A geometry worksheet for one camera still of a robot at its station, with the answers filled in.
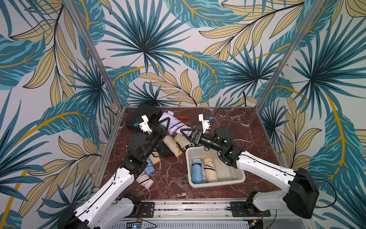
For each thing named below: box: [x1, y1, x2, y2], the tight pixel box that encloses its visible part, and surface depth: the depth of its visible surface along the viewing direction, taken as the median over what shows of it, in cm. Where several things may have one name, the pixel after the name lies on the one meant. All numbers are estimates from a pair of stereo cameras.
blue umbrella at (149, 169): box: [143, 157, 156, 176], surface depth 87 cm
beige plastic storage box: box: [185, 145, 246, 188], surface depth 85 cm
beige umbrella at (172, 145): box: [162, 135, 183, 157], surface depth 97 cm
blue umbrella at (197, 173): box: [191, 158, 204, 184], surface depth 85 cm
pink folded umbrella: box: [135, 171, 154, 190], surface depth 81 cm
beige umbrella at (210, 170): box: [203, 156, 219, 183], surface depth 85 cm
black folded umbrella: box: [158, 140, 173, 157], surface depth 95 cm
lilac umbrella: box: [159, 110, 191, 136], surface depth 66 cm
